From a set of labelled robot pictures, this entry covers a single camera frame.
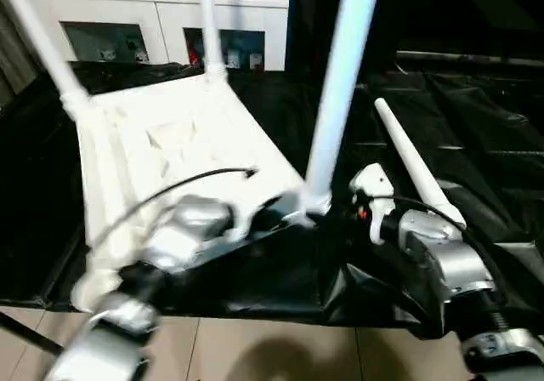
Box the white plastic table leg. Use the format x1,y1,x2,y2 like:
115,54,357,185
196,0,230,85
0,0,94,115
372,96,469,230
298,0,384,225

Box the dark metal bar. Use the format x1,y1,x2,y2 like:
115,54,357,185
394,48,544,65

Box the black mat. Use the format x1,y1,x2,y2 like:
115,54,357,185
0,57,544,342

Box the white plastic table top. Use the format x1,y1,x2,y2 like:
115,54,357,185
60,73,333,315

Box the black speaker with gold label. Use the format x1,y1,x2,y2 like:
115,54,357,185
285,0,399,85

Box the black table frame leg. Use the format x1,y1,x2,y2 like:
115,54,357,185
0,311,65,355

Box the grey curtain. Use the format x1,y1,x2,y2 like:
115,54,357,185
0,0,52,101

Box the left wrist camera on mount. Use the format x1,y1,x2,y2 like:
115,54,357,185
228,192,282,247

